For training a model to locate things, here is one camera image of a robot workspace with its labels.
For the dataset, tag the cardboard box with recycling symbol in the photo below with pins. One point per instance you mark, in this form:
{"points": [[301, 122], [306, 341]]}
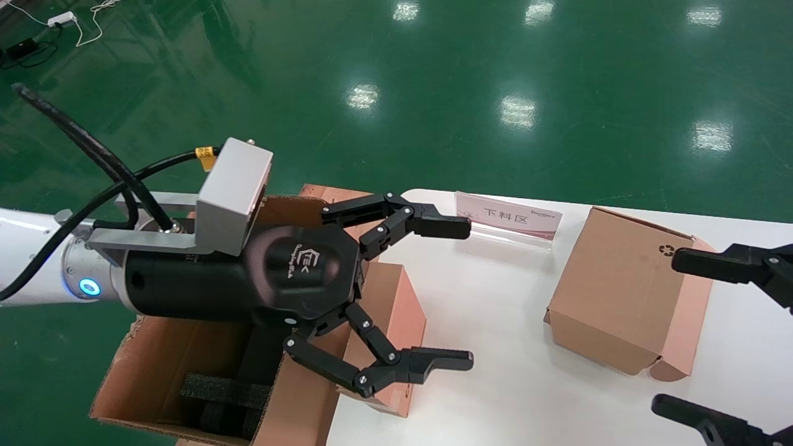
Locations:
{"points": [[619, 291]]}

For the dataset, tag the acrylic sign with red label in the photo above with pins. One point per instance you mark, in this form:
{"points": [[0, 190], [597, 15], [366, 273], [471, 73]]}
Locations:
{"points": [[508, 217]]}

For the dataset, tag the small plain cardboard box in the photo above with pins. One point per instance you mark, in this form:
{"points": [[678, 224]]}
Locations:
{"points": [[399, 310]]}

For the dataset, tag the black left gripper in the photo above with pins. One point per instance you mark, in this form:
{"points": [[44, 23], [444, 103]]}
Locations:
{"points": [[297, 272]]}

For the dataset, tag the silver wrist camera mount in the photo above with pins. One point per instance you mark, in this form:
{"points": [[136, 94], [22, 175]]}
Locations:
{"points": [[232, 192]]}

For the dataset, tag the white power strip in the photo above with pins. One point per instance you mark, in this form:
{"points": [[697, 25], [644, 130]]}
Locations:
{"points": [[62, 18]]}

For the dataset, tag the big open cardboard box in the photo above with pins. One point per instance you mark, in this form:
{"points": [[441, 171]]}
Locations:
{"points": [[155, 371]]}

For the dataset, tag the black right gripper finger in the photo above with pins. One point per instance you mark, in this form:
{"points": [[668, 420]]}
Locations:
{"points": [[731, 430], [706, 263]]}

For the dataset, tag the black power adapter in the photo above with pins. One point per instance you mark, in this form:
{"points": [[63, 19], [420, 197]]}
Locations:
{"points": [[18, 47]]}

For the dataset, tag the black foam block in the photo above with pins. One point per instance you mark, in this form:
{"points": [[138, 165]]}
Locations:
{"points": [[223, 396]]}

